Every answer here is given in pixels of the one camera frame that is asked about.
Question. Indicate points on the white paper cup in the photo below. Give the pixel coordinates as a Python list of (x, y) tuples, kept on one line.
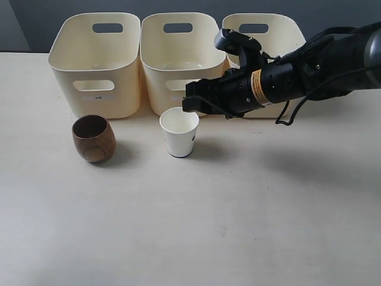
[(179, 129)]

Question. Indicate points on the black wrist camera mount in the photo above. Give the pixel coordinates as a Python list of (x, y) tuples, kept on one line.
[(245, 47)]

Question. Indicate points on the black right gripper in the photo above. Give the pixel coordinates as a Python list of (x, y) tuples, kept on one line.
[(259, 94)]

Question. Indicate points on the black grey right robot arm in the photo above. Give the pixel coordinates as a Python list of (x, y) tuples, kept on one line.
[(331, 64)]

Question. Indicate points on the cream bin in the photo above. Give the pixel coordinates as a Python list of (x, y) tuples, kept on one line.
[(278, 36), (95, 59), (175, 49)]

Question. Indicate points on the brown wooden cup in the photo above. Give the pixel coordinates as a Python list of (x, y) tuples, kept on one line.
[(94, 138)]

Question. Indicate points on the cream bin left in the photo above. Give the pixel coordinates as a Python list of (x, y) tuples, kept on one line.
[(95, 59)]

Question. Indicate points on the cream bin right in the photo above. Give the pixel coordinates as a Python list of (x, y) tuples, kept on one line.
[(278, 36)]

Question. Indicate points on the cream bin middle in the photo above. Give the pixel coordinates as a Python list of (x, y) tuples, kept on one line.
[(175, 49)]

